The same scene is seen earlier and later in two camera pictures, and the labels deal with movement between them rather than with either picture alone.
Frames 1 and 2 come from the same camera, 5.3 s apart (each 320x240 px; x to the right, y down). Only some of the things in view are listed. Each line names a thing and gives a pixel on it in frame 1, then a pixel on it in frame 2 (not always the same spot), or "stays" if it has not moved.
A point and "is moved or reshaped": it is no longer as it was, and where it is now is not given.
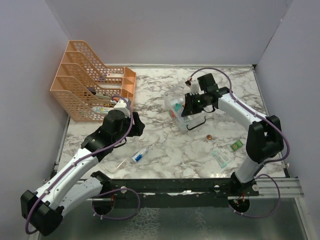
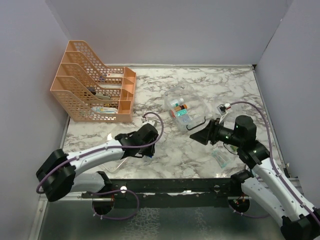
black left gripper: [137, 129] → [149, 152]
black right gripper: [189, 109] → [210, 132]
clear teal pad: [222, 159] stays
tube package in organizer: [102, 109] stays
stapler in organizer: [102, 96] stays
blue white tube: [139, 154] is moved or reshaped
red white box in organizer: [115, 75] stays
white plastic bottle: [180, 101] stays
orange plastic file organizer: [85, 87] stays
